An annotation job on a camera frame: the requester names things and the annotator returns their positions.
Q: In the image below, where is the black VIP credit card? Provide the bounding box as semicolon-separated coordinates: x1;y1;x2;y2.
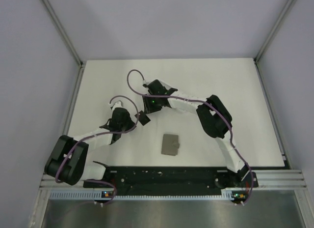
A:
135;111;151;126

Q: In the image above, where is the grey leather card holder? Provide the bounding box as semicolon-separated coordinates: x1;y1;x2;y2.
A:
161;134;180;156

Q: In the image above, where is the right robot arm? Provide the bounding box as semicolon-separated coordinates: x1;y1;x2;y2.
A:
142;79;254;187

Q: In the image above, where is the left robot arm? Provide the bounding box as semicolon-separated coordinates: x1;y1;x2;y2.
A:
44;107;135;187

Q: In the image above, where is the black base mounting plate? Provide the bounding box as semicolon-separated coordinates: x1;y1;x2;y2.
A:
83;165;260;196

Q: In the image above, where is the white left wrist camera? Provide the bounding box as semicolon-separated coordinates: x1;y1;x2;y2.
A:
109;100;123;110

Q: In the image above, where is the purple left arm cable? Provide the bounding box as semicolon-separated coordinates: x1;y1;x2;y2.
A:
54;96;139;204

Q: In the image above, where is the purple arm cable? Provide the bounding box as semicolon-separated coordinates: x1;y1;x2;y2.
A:
54;96;139;204
127;69;255;205

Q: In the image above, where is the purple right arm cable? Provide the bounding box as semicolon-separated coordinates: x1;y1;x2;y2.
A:
127;69;255;205

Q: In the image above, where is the grey slotted cable duct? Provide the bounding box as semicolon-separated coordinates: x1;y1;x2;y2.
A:
49;190;239;201

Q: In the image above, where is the aluminium frame rail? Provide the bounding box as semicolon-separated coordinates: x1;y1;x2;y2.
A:
39;170;307;190

